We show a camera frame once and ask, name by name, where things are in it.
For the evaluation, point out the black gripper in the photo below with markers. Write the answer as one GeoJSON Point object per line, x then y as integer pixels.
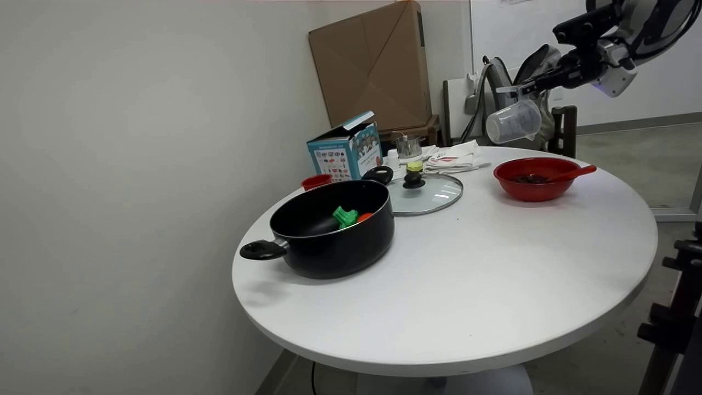
{"type": "Point", "coordinates": [583, 66]}

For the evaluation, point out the clear plastic measuring jar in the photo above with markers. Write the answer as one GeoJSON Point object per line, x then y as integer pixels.
{"type": "Point", "coordinates": [516, 121]}

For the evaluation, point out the small glass jar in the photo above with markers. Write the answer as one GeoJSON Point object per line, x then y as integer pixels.
{"type": "Point", "coordinates": [410, 145]}

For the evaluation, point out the grey backpack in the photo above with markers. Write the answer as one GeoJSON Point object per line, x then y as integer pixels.
{"type": "Point", "coordinates": [496, 78]}

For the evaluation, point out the white panel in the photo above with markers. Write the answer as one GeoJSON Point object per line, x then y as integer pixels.
{"type": "Point", "coordinates": [458, 110]}

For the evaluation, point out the white crumpled cloth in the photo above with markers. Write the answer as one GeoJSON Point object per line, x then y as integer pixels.
{"type": "Point", "coordinates": [454, 156]}

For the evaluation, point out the glass pot lid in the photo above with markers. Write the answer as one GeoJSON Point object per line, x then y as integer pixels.
{"type": "Point", "coordinates": [431, 196]}

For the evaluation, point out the large brown cardboard box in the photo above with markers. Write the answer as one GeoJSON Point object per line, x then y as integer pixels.
{"type": "Point", "coordinates": [373, 66]}

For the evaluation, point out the blue and white carton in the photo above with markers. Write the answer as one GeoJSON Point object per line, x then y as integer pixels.
{"type": "Point", "coordinates": [343, 155]}

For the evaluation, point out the orange toy piece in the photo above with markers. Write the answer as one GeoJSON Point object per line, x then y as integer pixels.
{"type": "Point", "coordinates": [366, 216]}

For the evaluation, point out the green toy block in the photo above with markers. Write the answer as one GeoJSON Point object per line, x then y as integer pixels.
{"type": "Point", "coordinates": [346, 216]}

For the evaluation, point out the small red cup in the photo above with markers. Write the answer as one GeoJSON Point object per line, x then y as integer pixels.
{"type": "Point", "coordinates": [318, 182]}

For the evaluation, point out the black cooking pot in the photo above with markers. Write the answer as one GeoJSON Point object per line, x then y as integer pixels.
{"type": "Point", "coordinates": [341, 250]}

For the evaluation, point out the black tripod stand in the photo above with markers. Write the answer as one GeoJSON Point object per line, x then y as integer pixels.
{"type": "Point", "coordinates": [677, 322]}

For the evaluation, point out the black mount box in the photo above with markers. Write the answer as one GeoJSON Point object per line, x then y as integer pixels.
{"type": "Point", "coordinates": [584, 25]}

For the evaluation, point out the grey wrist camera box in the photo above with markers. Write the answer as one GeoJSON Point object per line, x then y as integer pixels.
{"type": "Point", "coordinates": [615, 73]}

